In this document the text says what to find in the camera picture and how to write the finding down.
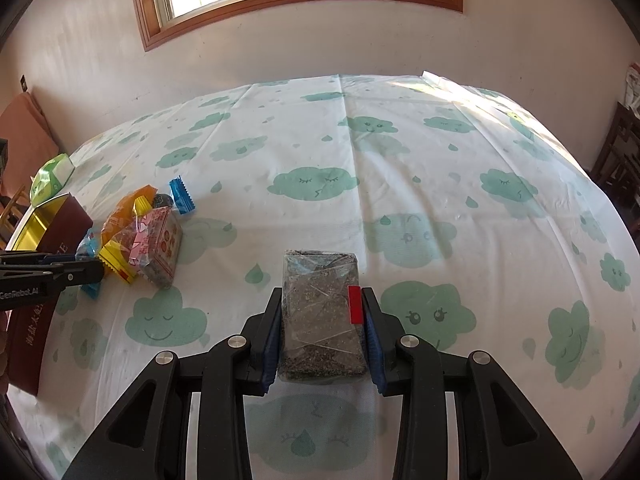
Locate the maroon tin box gold interior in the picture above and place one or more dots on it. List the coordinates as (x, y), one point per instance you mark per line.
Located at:
(35, 340)

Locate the green tissue pack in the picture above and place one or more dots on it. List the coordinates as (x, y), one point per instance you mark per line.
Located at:
(50, 180)

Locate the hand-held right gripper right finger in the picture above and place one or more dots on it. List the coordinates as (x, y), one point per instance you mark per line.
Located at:
(372, 345)

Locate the dark wooden chair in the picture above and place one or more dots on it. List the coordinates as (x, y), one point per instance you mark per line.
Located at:
(620, 160)

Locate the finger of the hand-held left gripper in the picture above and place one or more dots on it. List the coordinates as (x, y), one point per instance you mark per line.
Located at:
(82, 274)
(30, 256)

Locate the clear packet with yellow ends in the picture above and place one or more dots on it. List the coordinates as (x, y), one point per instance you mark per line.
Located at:
(117, 262)

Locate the light wooden chair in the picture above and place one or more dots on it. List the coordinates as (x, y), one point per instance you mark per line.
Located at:
(10, 215)

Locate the small dark wrapped candy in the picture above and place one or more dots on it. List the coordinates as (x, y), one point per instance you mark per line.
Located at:
(162, 201)

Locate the white and red object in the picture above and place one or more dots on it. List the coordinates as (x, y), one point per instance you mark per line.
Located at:
(633, 85)

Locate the orange snack packet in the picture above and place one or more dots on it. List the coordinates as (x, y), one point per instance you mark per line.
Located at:
(122, 217)

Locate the blue candy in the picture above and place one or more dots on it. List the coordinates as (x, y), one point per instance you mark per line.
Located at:
(181, 197)
(90, 247)

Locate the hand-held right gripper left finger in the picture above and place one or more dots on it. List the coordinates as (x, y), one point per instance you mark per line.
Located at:
(270, 345)

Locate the clear seed bar packet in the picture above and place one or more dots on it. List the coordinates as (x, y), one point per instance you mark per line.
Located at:
(320, 320)

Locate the pink snack packet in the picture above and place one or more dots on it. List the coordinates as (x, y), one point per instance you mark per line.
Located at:
(160, 245)

